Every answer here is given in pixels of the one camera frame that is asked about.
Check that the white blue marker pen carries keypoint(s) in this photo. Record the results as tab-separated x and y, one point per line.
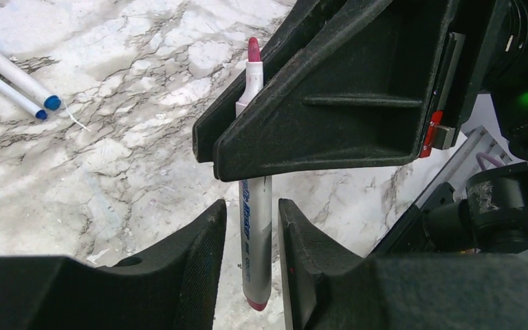
29	85

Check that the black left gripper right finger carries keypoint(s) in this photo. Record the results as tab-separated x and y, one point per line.
326	286

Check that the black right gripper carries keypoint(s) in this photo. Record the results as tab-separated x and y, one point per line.
486	52

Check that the white red-tipped marker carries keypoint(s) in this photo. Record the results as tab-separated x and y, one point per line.
255	204

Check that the thin white pen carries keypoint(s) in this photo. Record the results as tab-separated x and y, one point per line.
22	101

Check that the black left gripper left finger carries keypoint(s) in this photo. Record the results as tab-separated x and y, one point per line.
172	284

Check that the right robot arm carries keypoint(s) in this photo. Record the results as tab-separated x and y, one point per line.
494	215

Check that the black mounting rail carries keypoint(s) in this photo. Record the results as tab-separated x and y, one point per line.
409	235

